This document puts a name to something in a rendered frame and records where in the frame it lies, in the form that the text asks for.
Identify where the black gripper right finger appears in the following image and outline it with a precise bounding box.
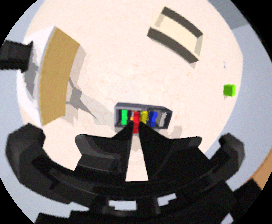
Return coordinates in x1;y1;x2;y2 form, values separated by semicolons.
139;121;203;180

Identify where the small green cube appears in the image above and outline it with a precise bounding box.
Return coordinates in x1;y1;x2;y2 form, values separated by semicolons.
222;83;237;96

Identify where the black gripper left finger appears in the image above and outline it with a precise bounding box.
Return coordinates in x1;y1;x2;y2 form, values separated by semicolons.
75;121;135;181

